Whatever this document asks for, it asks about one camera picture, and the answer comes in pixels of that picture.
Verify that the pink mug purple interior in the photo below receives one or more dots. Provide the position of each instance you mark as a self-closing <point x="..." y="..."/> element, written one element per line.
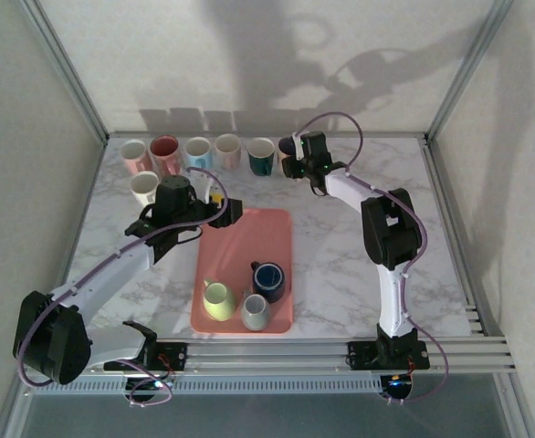
<point x="286" y="146"/>

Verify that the dark green mug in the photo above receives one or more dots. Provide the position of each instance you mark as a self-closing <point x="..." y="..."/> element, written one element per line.
<point x="260" y="148"/>

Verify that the pale pink mug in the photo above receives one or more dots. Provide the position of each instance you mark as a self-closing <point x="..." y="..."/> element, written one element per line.
<point x="227" y="145"/>

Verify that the pink mug red interior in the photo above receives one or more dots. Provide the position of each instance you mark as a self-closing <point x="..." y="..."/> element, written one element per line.
<point x="163" y="147"/>

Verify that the light blue mug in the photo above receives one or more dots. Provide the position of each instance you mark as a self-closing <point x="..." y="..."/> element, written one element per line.
<point x="197" y="148"/>

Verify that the navy blue mug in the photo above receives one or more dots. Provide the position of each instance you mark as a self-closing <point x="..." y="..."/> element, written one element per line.
<point x="267" y="278"/>

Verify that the pink mug white interior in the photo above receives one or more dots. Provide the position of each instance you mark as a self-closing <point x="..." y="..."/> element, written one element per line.
<point x="133" y="150"/>

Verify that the light green mug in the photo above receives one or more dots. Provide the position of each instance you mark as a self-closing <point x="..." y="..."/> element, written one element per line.
<point x="219" y="301"/>

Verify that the grey mug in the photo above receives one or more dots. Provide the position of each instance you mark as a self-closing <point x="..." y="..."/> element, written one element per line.
<point x="254" y="312"/>

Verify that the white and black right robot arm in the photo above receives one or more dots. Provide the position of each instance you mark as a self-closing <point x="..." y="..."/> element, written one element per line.
<point x="395" y="301"/>

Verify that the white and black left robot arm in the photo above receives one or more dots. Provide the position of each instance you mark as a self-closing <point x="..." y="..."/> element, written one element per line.
<point x="108" y="274"/>

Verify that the pink plastic tray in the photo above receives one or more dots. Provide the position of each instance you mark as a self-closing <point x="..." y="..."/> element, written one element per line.
<point x="249" y="237"/>

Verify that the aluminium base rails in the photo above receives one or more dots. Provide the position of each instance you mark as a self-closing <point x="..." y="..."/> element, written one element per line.
<point x="272" y="356"/>

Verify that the circuit board with LED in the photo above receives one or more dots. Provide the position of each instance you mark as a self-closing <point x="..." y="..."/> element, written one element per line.
<point x="151" y="385"/>
<point x="397" y="388"/>

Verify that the aluminium back rail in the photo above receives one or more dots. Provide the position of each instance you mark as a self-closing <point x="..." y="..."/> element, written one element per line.
<point x="249" y="135"/>

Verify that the aluminium side rail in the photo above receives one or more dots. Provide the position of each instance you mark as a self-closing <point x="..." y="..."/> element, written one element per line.
<point x="445" y="201"/>

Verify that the aluminium frame post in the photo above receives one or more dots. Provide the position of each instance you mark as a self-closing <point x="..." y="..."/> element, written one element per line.
<point x="9" y="420"/>
<point x="66" y="68"/>
<point x="518" y="410"/>
<point x="469" y="68"/>

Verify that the aluminium lower frame post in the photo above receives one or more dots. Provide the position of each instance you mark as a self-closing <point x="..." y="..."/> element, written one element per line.
<point x="9" y="420"/>
<point x="518" y="410"/>

